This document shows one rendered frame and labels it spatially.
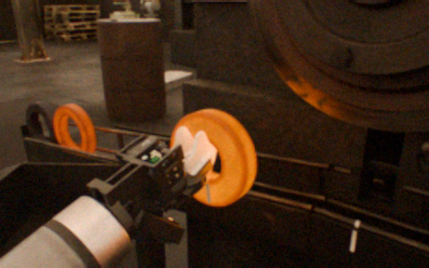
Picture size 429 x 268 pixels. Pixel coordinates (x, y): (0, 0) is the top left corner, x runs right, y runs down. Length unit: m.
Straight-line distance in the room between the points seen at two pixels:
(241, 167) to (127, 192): 0.17
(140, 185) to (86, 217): 0.08
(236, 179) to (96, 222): 0.22
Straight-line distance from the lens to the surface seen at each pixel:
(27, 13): 7.39
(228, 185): 0.56
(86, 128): 1.18
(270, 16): 0.62
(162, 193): 0.47
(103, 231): 0.42
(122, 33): 3.27
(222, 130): 0.53
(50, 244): 0.42
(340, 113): 0.61
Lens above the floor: 1.06
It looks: 20 degrees down
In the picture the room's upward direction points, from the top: straight up
